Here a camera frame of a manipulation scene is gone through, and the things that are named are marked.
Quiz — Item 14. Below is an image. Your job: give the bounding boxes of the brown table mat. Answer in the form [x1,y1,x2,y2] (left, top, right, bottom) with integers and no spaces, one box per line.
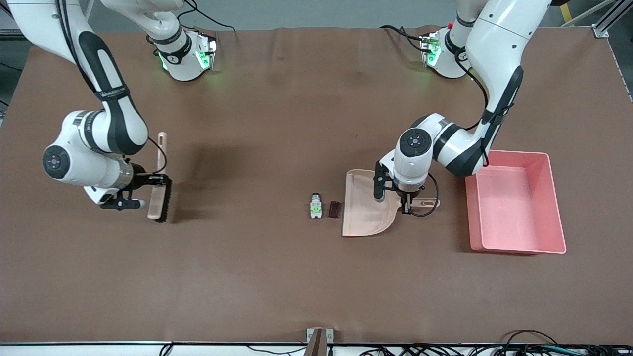
[0,25,633,345]

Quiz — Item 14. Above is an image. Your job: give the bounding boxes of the pink plastic bin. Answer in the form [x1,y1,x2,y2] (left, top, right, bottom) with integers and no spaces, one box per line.
[465,150,567,255]

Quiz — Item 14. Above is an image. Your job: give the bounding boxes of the black base cable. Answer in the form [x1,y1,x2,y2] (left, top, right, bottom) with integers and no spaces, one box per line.
[177,0,237,38]
[380,25,427,52]

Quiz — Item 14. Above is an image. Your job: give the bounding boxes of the black right base cable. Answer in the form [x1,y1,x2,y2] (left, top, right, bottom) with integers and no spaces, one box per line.
[177,0,237,38]

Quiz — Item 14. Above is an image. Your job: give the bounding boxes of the aluminium frame profile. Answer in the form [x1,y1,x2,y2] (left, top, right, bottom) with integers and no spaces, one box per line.
[591,0,633,38]

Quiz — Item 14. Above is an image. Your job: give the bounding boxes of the beige hand brush black bristles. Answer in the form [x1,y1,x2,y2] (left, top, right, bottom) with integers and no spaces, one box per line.
[147,132,173,223]

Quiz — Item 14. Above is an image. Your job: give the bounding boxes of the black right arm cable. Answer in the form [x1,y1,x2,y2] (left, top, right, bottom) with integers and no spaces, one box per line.
[49,0,169,175]

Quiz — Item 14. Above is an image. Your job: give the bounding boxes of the black left base cable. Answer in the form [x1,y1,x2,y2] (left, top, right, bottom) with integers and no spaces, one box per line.
[380,25,427,52]

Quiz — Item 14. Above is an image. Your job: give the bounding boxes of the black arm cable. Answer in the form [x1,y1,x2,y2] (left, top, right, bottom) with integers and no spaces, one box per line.
[49,0,169,175]
[409,44,490,218]

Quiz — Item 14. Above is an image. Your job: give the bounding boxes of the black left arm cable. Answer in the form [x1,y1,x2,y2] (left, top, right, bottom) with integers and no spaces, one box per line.
[409,44,490,218]

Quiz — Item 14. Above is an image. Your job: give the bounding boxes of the black cable bundle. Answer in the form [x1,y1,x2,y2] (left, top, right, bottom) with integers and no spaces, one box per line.
[357,330,633,356]

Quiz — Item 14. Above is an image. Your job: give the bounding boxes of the beige plastic dustpan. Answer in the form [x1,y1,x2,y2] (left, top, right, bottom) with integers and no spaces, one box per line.
[342,169,440,237]

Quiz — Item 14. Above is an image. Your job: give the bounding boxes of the grey metal camera bracket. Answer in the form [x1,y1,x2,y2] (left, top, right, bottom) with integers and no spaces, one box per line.
[306,328,334,356]

